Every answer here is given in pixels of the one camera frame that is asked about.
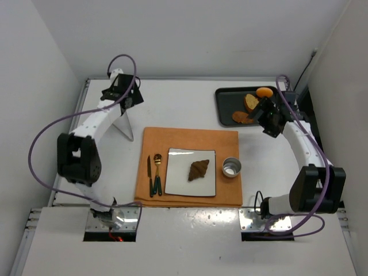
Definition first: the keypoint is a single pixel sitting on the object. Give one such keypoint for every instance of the green handled knife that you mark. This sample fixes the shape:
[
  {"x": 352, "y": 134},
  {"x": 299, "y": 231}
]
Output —
[{"x": 149, "y": 173}]

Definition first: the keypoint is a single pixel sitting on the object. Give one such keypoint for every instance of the flat orange bread slice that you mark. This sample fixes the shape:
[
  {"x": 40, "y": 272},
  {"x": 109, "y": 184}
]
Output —
[{"x": 242, "y": 118}]

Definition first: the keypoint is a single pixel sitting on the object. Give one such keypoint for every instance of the square white plate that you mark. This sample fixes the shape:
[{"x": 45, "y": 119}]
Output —
[{"x": 178, "y": 168}]

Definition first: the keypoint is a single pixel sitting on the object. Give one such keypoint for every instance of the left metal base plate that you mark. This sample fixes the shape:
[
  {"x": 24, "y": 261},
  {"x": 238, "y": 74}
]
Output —
[{"x": 118, "y": 220}]

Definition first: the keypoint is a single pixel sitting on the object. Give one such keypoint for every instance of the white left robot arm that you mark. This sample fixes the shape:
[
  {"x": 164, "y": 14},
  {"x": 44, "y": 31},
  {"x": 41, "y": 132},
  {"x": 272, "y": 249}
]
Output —
[{"x": 78, "y": 160}]

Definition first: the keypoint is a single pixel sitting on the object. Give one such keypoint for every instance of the small metal cup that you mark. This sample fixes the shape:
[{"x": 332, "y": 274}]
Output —
[{"x": 231, "y": 167}]

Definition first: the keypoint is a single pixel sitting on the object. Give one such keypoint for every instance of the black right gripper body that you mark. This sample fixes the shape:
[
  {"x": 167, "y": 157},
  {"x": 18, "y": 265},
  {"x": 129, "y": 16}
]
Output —
[{"x": 265, "y": 115}]

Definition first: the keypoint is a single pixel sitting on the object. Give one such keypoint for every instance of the brown chocolate croissant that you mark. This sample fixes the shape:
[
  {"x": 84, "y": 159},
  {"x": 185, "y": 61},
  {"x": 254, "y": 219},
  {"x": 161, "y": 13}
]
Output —
[{"x": 198, "y": 169}]

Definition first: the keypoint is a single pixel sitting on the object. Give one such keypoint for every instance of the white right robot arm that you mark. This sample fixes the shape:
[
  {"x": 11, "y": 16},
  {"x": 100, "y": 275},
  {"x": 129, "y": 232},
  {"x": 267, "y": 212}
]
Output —
[{"x": 319, "y": 185}]

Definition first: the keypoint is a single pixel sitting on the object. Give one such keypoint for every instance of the metal base plate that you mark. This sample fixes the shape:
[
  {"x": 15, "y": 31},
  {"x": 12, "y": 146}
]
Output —
[
  {"x": 118, "y": 220},
  {"x": 250, "y": 222}
]

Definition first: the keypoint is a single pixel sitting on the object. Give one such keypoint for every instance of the sliced baguette piece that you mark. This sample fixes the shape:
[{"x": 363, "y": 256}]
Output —
[{"x": 250, "y": 102}]

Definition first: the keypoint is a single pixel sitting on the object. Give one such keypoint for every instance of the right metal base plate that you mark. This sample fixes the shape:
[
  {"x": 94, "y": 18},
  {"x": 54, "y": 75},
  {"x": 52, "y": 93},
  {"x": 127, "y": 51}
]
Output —
[{"x": 250, "y": 222}]

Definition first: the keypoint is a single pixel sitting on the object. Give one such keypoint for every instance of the gold spoon green handle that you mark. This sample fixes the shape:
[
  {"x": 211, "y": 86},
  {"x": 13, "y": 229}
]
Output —
[{"x": 157, "y": 180}]

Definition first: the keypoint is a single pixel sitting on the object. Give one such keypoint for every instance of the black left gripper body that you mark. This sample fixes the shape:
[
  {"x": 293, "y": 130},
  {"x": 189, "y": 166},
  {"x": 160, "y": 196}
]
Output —
[{"x": 130, "y": 101}]

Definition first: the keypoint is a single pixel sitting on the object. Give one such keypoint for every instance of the orange round bun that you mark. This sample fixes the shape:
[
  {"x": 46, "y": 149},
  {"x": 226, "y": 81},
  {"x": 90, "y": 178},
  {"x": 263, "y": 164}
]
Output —
[{"x": 264, "y": 92}]

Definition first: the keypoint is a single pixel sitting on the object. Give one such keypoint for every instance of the black baking tray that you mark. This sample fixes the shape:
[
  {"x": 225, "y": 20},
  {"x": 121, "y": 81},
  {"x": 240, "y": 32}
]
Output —
[{"x": 230, "y": 100}]

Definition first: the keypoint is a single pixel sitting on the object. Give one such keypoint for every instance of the steel tongs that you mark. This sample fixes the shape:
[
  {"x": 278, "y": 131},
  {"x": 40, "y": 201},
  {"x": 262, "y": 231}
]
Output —
[{"x": 123, "y": 125}]

